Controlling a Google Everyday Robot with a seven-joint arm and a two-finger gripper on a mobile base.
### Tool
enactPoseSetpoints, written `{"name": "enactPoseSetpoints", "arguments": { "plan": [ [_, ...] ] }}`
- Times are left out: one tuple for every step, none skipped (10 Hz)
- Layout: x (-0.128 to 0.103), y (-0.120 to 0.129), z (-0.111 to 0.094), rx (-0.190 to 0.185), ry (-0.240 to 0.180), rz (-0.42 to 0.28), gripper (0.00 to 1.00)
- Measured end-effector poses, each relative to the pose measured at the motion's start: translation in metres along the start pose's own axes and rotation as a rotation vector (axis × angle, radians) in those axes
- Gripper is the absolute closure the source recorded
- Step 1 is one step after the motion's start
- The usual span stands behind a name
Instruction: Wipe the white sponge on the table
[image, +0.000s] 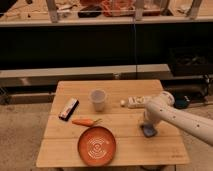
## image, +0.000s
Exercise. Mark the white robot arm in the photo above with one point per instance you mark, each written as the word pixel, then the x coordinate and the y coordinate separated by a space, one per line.
pixel 160 107

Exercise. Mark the translucent plastic cup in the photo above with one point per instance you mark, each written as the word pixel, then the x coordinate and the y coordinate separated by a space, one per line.
pixel 98 98

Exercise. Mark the dark blue object on floor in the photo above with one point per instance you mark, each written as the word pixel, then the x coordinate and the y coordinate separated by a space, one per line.
pixel 181 102

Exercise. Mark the wooden folding table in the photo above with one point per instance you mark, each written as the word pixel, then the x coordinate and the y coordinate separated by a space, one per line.
pixel 59 145

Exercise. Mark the orange toy carrot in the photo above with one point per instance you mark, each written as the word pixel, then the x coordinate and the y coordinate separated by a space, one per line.
pixel 85 122

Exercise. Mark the orange round plate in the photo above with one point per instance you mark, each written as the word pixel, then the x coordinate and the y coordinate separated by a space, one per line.
pixel 96 146

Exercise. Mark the white blue sponge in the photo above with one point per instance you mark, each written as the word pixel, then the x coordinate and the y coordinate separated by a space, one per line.
pixel 148 130

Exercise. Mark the black crate on shelf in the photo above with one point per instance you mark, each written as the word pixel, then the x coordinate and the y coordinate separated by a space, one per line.
pixel 191 61

